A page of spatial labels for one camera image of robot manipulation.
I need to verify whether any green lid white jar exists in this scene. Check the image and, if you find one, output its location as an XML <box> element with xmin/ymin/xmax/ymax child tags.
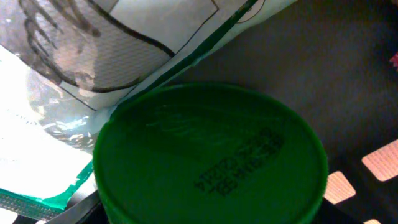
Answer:
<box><xmin>93</xmin><ymin>83</ymin><xmax>328</xmax><ymax>224</ymax></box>

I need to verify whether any red candy bag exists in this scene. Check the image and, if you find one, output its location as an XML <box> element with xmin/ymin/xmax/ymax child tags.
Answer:
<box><xmin>389</xmin><ymin>53</ymin><xmax>398</xmax><ymax>70</ymax></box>

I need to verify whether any white green 3M package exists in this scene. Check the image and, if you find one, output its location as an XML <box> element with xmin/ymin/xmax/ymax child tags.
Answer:
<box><xmin>1</xmin><ymin>0</ymin><xmax>294</xmax><ymax>220</ymax></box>

